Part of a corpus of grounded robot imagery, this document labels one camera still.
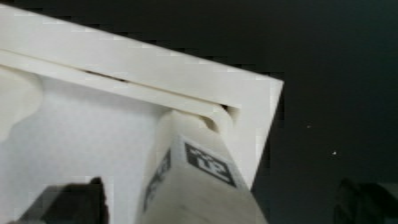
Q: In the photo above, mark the white L-shaped fence bar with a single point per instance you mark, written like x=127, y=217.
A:
x=134, y=69

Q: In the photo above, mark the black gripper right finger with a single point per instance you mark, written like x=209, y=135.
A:
x=367, y=203

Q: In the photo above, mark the white desk tabletop tray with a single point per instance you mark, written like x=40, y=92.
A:
x=83, y=138

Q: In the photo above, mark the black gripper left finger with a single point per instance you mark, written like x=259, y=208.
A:
x=70, y=204

